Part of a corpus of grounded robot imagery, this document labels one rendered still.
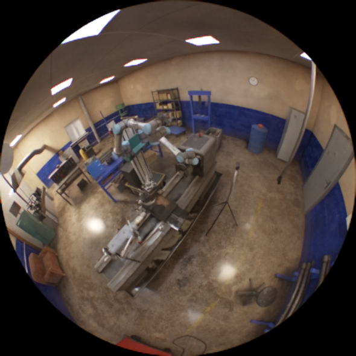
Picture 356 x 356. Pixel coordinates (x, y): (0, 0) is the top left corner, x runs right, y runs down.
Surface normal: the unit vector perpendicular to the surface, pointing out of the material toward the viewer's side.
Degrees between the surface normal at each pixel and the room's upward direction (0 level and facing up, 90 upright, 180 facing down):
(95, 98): 90
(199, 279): 0
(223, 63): 90
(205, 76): 90
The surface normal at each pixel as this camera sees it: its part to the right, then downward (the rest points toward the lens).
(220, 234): -0.15, -0.67
